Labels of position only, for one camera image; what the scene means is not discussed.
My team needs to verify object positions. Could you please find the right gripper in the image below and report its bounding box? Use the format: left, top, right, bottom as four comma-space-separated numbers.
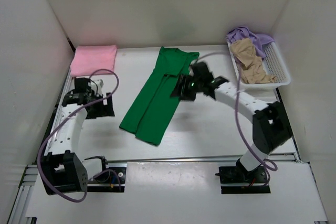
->
169, 73, 203, 102

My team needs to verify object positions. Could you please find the green t shirt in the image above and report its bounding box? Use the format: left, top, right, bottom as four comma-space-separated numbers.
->
119, 47, 200, 146

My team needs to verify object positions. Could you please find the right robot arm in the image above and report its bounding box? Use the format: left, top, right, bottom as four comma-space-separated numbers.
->
171, 74, 292, 182

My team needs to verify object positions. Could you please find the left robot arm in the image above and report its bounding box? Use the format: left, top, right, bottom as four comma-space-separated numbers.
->
40, 78, 114, 195

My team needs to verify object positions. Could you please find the folded pink t shirt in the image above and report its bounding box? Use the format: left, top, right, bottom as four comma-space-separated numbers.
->
70, 45, 117, 77

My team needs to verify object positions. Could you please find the beige t shirt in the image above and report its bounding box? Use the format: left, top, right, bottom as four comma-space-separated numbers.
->
229, 38, 277, 84

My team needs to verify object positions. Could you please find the purple t shirt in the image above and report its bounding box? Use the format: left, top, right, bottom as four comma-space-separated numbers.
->
226, 26, 274, 59

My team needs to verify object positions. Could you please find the white plastic basket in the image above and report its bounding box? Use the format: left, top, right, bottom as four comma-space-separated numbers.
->
228, 42, 291, 90

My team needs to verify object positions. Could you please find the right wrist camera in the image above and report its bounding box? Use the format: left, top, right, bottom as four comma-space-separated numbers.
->
191, 61, 213, 81

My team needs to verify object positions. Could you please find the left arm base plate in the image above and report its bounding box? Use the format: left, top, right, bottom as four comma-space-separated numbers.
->
79, 165, 127, 193

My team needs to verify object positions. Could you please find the aluminium frame rail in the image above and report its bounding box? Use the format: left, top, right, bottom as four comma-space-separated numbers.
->
7, 70, 71, 223

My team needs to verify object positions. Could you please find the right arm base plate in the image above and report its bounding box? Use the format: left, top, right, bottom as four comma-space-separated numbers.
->
215, 166, 271, 195

